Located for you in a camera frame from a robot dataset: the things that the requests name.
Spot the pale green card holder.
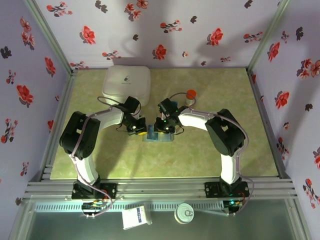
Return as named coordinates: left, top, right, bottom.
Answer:
left=142, top=124, right=175, bottom=143

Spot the pill bottle with orange cap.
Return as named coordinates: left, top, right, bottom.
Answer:
left=184, top=89, right=198, bottom=107

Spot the white plastic lidded container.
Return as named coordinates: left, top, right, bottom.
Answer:
left=101, top=65, right=151, bottom=112

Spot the silver tin can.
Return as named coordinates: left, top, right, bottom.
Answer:
left=174, top=203, right=195, bottom=225

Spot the white box with blue print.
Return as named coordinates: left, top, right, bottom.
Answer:
left=121, top=204, right=153, bottom=230

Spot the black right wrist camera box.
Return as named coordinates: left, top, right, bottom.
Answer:
left=157, top=98, right=179, bottom=117

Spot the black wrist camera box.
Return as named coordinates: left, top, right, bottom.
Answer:
left=124, top=96, right=142, bottom=115
left=157, top=98, right=179, bottom=117

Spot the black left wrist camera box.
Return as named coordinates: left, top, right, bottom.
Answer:
left=124, top=96, right=142, bottom=115

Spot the lavender right arm cable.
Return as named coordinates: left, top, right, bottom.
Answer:
left=168, top=92, right=256, bottom=217

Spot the lavender arm cable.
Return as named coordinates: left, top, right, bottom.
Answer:
left=69, top=96, right=126, bottom=219
left=168, top=92, right=256, bottom=217

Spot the lavender left arm cable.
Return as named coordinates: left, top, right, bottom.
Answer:
left=69, top=96, right=126, bottom=219

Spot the aluminium enclosure frame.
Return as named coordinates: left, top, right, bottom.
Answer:
left=7, top=0, right=313, bottom=240

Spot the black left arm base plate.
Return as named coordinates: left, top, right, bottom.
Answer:
left=71, top=181, right=118, bottom=200

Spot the slotted grey cable duct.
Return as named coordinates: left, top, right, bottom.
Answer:
left=33, top=201, right=226, bottom=213

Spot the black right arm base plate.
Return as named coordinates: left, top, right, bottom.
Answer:
left=204, top=181, right=250, bottom=199

